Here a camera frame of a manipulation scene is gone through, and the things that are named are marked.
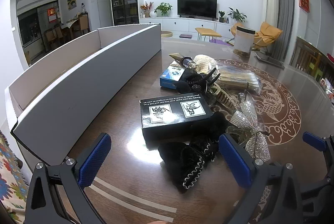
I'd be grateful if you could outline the wooden dining chair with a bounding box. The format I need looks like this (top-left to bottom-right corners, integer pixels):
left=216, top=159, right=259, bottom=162
left=78, top=13, right=91, bottom=34

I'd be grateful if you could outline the long grey cardboard box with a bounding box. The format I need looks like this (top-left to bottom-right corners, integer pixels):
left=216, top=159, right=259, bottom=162
left=5, top=23, right=162, bottom=169

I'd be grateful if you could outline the clear bag of wooden sticks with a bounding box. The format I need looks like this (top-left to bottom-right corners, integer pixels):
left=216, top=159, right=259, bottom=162
left=214, top=58, right=261, bottom=95

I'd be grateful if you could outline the black furry hair clip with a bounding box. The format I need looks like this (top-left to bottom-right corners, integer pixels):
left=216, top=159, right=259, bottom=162
left=158, top=112, right=233, bottom=194

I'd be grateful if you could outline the yellow stool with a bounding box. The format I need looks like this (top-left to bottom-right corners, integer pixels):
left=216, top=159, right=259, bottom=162
left=195, top=27, right=222, bottom=43

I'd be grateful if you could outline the vase of red flowers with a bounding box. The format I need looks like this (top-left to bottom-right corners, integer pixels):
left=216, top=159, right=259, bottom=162
left=140, top=1, right=154, bottom=18

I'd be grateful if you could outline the grey curtain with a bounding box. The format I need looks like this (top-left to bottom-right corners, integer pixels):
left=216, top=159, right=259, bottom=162
left=270, top=0, right=296, bottom=62

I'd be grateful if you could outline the black box with white labels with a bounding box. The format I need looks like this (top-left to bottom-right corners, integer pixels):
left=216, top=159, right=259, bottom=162
left=139, top=93, right=215, bottom=146

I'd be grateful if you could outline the yellow lounge chair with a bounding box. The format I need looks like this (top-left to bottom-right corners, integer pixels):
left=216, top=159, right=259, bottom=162
left=230, top=22, right=283, bottom=51

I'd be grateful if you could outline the rhinestone bow hair clip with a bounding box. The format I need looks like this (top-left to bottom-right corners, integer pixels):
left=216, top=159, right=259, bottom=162
left=230, top=101, right=272, bottom=162

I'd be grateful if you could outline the blue and white box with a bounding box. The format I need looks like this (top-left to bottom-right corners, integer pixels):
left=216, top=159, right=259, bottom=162
left=160, top=62, right=187, bottom=90

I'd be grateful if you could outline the dark wooden chair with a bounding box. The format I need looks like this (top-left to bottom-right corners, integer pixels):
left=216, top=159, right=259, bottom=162
left=290, top=36, right=334, bottom=83

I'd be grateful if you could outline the bushy green potted plant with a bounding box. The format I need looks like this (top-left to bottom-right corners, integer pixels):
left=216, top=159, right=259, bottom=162
left=154, top=2, right=173, bottom=17

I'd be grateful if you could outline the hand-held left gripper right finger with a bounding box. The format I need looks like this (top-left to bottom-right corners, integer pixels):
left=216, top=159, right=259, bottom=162
left=219, top=133, right=311, bottom=224

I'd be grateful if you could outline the red wall hanging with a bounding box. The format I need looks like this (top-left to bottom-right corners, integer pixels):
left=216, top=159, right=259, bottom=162
left=298, top=0, right=310, bottom=13

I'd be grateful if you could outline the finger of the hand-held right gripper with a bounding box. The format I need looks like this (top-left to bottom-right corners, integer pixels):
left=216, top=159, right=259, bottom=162
left=302, top=131, right=334, bottom=162
left=299, top=174, right=334, bottom=224

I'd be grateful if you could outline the floral cloth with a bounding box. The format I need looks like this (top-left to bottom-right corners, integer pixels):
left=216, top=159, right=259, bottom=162
left=0, top=130, right=29, bottom=214

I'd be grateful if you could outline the brown bottle with gold cap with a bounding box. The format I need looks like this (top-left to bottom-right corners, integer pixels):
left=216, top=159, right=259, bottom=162
left=168, top=53, right=201, bottom=70

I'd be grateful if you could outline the white television cabinet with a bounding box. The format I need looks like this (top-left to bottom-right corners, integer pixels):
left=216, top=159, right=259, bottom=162
left=139, top=18, right=238, bottom=39

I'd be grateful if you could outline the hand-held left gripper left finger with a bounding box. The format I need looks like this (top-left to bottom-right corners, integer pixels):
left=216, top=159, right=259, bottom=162
left=23, top=132, right=112, bottom=224

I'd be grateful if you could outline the gold pearl hair comb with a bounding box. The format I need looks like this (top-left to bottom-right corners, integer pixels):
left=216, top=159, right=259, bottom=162
left=206, top=83, right=237, bottom=111

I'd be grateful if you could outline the broad-leaf potted plant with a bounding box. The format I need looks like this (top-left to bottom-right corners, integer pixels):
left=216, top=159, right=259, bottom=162
left=228, top=7, right=247, bottom=24

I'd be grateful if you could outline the cream knitted pouch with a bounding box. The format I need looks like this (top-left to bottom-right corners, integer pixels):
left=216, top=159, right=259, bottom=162
left=193, top=54, right=217, bottom=74

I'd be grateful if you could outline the clear glass tank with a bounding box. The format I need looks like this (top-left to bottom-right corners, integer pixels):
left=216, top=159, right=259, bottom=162
left=233, top=26, right=256, bottom=57

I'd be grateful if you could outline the white standing air conditioner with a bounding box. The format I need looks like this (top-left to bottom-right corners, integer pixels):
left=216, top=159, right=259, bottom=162
left=262, top=0, right=280, bottom=28

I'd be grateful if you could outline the red wall calendar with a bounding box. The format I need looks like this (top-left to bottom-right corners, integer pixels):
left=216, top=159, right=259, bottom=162
left=47, top=8, right=57, bottom=23

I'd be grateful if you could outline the black television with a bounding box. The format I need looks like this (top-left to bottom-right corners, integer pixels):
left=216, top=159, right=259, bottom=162
left=177, top=0, right=218, bottom=19

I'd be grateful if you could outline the black claw hair clip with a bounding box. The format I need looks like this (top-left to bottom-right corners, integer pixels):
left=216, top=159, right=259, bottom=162
left=175, top=67, right=218, bottom=94

